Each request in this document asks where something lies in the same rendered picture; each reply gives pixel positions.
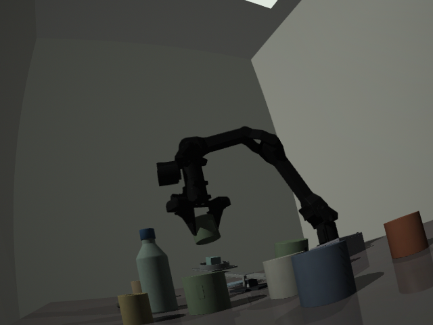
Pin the grey-green bottle with blue cap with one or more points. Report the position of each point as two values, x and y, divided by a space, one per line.
155 275

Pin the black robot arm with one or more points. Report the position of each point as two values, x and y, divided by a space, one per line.
190 159

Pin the brown cylinder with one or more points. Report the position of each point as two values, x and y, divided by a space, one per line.
406 235

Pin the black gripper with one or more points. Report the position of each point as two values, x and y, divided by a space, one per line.
197 195

